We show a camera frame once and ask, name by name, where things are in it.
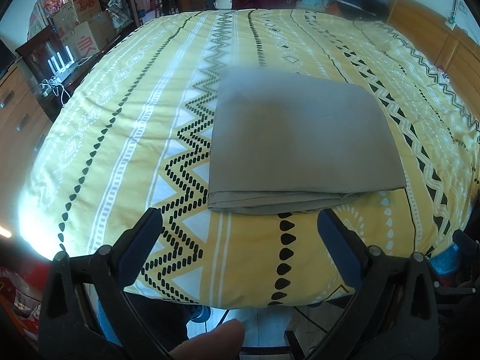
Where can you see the wooden chest of drawers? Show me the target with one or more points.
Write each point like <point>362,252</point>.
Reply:
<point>23,126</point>

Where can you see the dark wooden side table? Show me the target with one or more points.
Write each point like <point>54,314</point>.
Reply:
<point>35,53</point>

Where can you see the wooden bed headboard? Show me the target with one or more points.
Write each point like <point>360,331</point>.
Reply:
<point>450,49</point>

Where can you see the black television screen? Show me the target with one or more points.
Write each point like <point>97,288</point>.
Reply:
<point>7,58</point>

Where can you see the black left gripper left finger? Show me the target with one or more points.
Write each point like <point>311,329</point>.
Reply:
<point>85,313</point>

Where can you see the person's hand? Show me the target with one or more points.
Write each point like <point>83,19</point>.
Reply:
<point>224,342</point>

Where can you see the cardboard box red print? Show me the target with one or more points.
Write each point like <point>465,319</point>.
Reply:
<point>90,37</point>

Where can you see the white wifi router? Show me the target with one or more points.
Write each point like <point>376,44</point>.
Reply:
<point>62,65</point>

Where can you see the upper cardboard box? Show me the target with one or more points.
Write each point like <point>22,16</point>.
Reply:
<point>74,13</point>

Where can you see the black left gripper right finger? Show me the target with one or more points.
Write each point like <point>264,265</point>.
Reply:
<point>392,313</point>

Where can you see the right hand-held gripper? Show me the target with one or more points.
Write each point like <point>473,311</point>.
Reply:
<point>455,272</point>

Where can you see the grey pants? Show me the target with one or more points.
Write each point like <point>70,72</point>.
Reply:
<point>286,142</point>

